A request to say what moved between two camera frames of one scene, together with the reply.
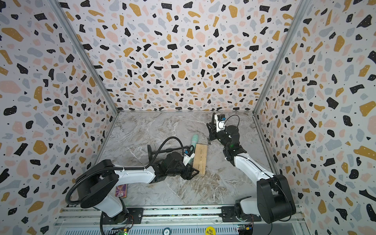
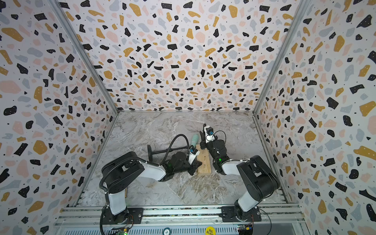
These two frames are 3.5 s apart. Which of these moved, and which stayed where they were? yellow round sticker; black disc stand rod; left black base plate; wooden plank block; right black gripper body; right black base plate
Moved: right black gripper body; wooden plank block
Stayed: black disc stand rod; yellow round sticker; right black base plate; left black base plate
